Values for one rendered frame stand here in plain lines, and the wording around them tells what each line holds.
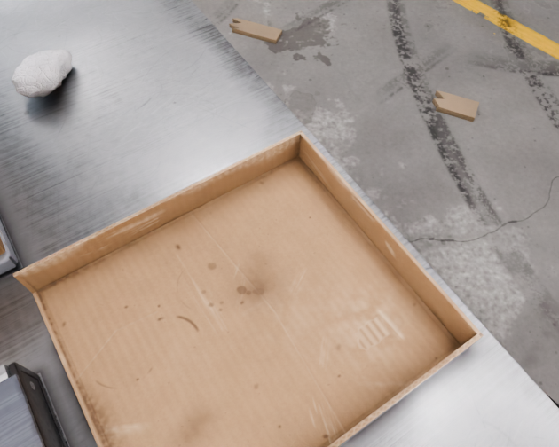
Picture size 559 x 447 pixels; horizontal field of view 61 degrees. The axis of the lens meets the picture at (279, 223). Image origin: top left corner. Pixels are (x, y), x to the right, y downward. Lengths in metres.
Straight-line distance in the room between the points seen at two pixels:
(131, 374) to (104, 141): 0.27
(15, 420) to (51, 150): 0.30
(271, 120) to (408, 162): 1.12
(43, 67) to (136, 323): 0.32
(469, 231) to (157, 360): 1.25
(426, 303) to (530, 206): 1.26
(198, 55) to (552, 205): 1.33
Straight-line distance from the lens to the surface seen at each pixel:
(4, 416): 0.41
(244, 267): 0.45
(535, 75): 2.12
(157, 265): 0.46
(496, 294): 1.49
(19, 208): 0.55
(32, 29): 0.75
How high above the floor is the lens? 1.24
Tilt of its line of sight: 59 degrees down
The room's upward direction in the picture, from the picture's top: 2 degrees clockwise
